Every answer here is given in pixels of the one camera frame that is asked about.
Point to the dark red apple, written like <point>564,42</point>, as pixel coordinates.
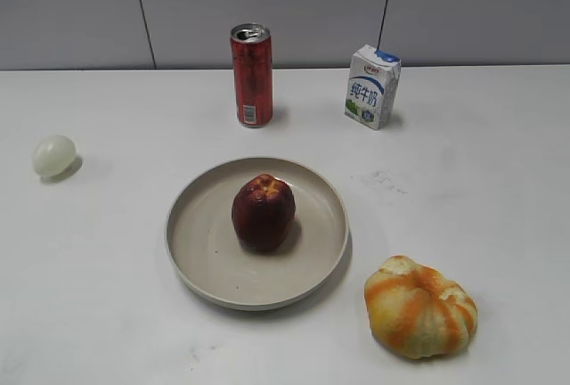
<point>263,211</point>

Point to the red soda can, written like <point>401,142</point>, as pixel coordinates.
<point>252,63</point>

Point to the beige round plate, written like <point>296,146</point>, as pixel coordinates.
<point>211,261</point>

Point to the white peeled egg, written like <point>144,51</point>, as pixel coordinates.
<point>53,155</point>

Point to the white blue milk carton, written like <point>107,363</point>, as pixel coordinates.
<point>371,87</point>

